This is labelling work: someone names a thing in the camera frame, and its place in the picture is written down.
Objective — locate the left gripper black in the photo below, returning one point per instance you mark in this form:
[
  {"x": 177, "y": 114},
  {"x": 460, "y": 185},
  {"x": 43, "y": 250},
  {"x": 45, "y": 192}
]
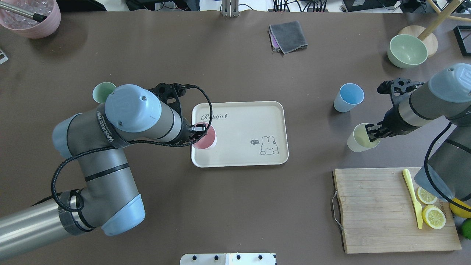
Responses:
[{"x": 186, "y": 134}]

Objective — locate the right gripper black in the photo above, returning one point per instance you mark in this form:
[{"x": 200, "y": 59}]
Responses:
[{"x": 390, "y": 122}]

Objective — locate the pink cup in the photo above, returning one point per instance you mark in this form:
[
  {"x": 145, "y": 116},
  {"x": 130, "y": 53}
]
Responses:
[{"x": 209, "y": 140}]

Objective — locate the pale yellow cup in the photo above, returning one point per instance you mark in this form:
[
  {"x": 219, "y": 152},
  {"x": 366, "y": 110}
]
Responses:
[{"x": 359, "y": 141}]

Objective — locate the blue cup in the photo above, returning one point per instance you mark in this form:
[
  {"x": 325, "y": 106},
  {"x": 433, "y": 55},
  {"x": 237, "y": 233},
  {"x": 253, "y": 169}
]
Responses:
[{"x": 349, "y": 96}]

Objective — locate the green cup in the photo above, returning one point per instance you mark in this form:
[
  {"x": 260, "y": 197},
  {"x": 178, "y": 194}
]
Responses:
[{"x": 102, "y": 91}]

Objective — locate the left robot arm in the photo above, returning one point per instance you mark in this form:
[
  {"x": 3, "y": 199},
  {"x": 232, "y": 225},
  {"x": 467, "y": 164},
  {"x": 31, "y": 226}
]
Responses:
[{"x": 94, "y": 186}]

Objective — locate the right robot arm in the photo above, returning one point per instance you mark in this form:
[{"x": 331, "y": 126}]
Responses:
[{"x": 446, "y": 173}]

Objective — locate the cream rabbit tray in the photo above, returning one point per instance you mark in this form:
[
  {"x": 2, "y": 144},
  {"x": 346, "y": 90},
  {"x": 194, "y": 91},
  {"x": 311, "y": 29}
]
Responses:
[{"x": 248, "y": 133}]

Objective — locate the black mirror tray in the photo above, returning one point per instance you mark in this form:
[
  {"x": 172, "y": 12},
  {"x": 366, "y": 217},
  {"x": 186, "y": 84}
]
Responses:
[{"x": 463, "y": 37}]

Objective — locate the yellow plastic knife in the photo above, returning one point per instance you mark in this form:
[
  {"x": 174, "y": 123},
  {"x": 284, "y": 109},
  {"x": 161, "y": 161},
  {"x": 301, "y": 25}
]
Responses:
[{"x": 416, "y": 205}]

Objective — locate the wooden cutting board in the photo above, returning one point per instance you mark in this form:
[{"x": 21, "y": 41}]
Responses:
[{"x": 376, "y": 214}]

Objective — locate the lemon half left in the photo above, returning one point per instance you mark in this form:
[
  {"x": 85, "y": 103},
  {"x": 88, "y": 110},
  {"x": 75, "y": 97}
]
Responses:
[{"x": 425, "y": 196}]

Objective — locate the lemon half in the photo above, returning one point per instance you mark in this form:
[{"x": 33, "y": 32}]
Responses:
[
  {"x": 433, "y": 217},
  {"x": 425, "y": 196}
]

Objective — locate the green bowl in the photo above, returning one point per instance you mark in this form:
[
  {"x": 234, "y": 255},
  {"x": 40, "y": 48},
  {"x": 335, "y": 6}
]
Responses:
[{"x": 406, "y": 51}]

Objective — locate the lemon half right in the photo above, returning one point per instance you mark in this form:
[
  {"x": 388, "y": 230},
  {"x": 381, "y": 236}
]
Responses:
[{"x": 433, "y": 217}]

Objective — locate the wooden cup tree stand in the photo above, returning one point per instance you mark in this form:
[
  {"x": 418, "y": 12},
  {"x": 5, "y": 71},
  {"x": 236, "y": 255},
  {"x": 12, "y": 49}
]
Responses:
[{"x": 426, "y": 34}]

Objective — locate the whole lemon left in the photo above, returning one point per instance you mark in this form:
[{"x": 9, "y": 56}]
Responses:
[{"x": 458, "y": 211}]

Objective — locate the grey folded cloth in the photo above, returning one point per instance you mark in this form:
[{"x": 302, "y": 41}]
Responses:
[{"x": 287, "y": 37}]

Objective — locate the green lime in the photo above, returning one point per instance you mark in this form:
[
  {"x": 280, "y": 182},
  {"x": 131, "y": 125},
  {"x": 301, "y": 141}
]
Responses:
[{"x": 466, "y": 228}]

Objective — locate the metal muddler in bowl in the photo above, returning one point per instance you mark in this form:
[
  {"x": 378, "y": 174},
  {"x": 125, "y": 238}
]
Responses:
[{"x": 24, "y": 13}]

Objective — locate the pink bowl with ice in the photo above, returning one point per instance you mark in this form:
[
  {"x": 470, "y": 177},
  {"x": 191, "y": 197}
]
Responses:
[{"x": 30, "y": 28}]

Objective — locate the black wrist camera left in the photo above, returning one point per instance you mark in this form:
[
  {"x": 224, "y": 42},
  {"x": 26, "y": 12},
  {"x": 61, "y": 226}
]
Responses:
[{"x": 170, "y": 94}]

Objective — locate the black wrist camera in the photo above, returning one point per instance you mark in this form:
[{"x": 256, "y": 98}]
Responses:
[
  {"x": 170, "y": 94},
  {"x": 398, "y": 89}
]

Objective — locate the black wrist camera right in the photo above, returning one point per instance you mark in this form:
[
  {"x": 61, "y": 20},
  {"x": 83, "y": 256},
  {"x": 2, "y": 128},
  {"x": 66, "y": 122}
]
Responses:
[{"x": 398, "y": 89}]

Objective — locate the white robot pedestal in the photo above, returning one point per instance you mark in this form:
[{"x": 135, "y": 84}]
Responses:
[{"x": 229, "y": 259}]

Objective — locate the aluminium frame post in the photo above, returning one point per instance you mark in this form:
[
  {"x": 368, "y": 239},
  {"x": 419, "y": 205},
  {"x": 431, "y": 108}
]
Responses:
[{"x": 230, "y": 8}]

